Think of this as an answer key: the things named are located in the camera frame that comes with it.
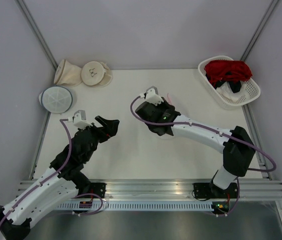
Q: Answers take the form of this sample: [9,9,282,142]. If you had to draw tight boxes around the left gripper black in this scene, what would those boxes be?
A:
[79,115,120,162]

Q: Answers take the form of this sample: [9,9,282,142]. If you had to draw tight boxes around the pink-trimmed mesh laundry bag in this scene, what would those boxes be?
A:
[153,93,179,139]

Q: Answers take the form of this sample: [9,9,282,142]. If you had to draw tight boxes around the red bra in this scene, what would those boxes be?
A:
[203,60,253,87]

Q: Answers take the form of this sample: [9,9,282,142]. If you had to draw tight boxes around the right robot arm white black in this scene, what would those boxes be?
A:
[134,100,256,198]

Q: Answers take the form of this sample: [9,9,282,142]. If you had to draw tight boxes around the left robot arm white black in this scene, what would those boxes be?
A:
[0,111,120,240]

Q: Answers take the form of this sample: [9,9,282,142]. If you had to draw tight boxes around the beige laundry bag bra logo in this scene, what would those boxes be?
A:
[80,61,113,88]

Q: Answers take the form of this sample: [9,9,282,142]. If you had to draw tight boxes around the grey-trimmed mesh laundry bag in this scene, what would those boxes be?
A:
[38,85,77,114]

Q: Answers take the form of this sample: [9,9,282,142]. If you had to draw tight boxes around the beige laundry bag left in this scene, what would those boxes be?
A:
[53,59,82,87]

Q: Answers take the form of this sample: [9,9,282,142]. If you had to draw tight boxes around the white garment in basket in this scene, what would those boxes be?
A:
[216,82,251,104]

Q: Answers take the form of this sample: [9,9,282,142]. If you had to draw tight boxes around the black garment in basket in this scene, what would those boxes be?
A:
[205,73,242,93]

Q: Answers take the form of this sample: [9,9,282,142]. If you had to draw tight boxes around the white perforated plastic basket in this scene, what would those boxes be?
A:
[197,55,261,110]

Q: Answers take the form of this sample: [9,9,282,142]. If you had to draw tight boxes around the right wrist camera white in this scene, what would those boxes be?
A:
[139,86,164,106]

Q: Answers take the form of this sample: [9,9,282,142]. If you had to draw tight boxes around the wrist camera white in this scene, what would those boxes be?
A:
[67,110,92,130]
[139,86,164,106]

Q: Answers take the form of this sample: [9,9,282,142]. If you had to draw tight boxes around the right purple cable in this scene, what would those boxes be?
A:
[129,94,277,218]

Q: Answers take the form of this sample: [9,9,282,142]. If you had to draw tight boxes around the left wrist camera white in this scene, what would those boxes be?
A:
[67,110,92,130]

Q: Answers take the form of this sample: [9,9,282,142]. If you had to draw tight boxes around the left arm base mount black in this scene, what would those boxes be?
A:
[77,182,107,199]

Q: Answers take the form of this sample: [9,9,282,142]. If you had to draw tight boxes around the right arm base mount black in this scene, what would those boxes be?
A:
[192,182,239,200]

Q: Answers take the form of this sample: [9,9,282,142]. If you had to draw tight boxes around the white slotted cable duct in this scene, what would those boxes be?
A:
[55,200,214,212]

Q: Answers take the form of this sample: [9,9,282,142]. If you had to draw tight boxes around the aluminium mounting rail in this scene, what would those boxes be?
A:
[15,178,282,201]

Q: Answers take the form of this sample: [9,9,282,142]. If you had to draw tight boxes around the right aluminium frame post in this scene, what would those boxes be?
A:
[240,0,281,62]

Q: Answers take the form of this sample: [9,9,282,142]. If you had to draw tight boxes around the aluminium frame post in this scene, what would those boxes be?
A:
[15,0,58,70]
[240,0,281,62]

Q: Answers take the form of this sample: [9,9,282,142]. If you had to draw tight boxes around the left aluminium frame post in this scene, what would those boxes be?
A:
[15,0,58,70]

